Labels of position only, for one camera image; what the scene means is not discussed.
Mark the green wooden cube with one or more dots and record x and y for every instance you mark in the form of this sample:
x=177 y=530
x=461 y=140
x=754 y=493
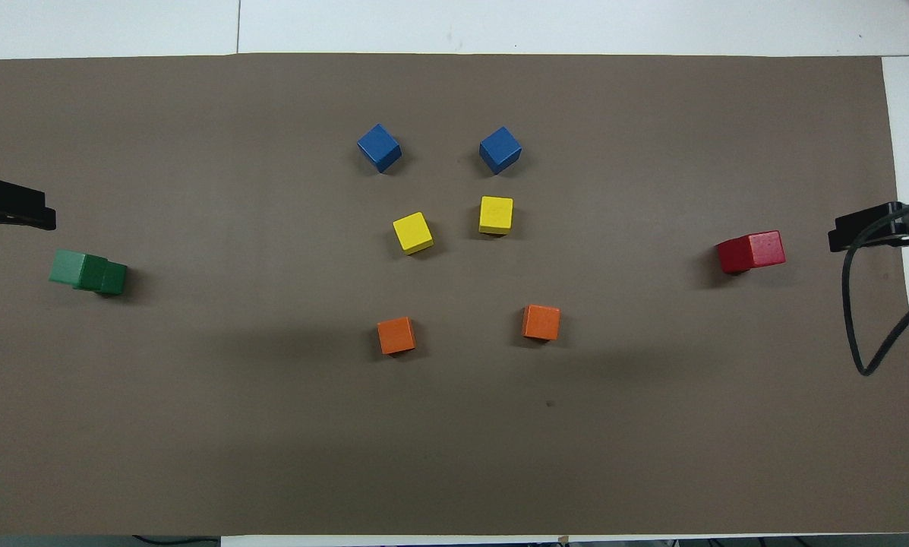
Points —
x=67 y=267
x=116 y=279

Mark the red wooden cube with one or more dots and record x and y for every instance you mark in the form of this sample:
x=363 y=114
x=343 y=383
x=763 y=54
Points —
x=724 y=257
x=765 y=248

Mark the brown table mat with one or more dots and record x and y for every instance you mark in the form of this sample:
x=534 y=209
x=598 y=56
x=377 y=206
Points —
x=196 y=418

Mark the orange wooden cube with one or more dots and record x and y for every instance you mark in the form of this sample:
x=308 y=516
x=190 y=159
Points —
x=541 y=322
x=396 y=335

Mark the blue wooden cube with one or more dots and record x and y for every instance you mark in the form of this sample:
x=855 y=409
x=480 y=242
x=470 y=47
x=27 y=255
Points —
x=379 y=147
x=500 y=150

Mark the yellow wooden cube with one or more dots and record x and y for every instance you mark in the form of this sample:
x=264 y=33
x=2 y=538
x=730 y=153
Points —
x=412 y=232
x=496 y=214

